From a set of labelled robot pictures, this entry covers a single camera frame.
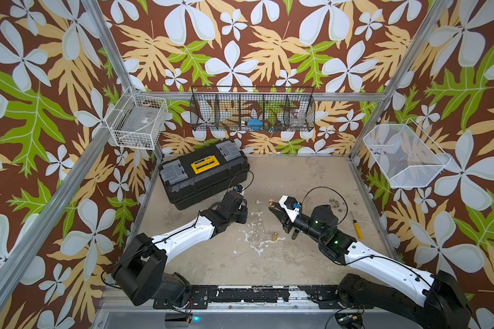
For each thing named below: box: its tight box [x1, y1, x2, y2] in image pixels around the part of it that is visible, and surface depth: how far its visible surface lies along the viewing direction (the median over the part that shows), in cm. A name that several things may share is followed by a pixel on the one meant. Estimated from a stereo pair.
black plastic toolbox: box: [158, 139, 251, 210], surface depth 95 cm
